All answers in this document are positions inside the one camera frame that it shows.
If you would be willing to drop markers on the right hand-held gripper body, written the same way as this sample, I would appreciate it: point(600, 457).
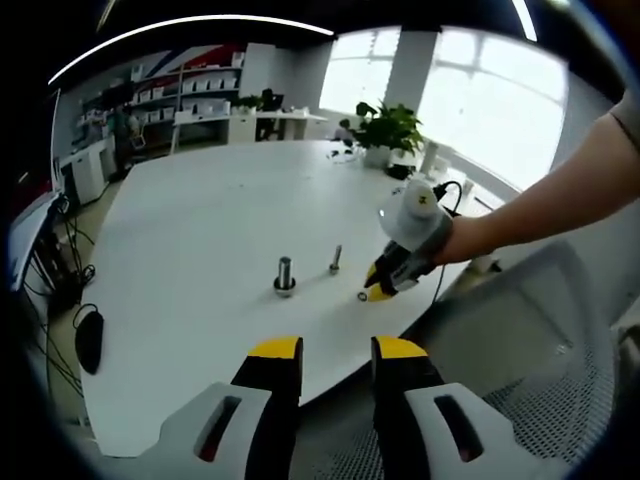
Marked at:
point(415, 220)

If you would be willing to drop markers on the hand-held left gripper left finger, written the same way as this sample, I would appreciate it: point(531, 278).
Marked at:
point(275, 395)

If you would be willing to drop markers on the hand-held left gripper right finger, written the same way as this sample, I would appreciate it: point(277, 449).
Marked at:
point(405, 395)

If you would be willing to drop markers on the small metal washer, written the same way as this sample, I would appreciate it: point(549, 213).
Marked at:
point(357, 297)

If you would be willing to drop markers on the thin threaded metal stud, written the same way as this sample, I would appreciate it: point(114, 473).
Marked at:
point(336, 260)

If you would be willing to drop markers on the thick metal bolt with base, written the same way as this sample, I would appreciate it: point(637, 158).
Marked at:
point(284, 275)

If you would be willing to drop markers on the black round device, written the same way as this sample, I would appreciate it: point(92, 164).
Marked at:
point(400, 171)

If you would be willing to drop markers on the white stand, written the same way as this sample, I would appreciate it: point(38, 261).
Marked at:
point(432, 157)

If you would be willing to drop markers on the green plant in white pot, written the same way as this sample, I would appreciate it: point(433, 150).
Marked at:
point(387, 127)

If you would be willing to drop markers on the large bright window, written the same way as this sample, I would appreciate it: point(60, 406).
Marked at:
point(490, 110)

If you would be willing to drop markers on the white office desk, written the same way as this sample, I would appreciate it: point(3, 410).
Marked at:
point(290, 119)

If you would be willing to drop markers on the black oval object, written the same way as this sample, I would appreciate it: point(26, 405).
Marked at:
point(90, 345)

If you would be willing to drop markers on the small green desk plant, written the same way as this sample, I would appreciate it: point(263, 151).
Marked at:
point(247, 102)

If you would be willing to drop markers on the white ceiling light strip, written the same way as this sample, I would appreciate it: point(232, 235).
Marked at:
point(525, 20)
point(190, 21)

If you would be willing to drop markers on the shelving with white bins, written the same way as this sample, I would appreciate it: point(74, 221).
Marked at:
point(200, 85)

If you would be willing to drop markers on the white cabinet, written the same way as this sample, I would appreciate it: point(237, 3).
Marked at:
point(87, 172)

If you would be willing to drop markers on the light side desk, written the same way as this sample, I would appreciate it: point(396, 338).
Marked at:
point(27, 235)

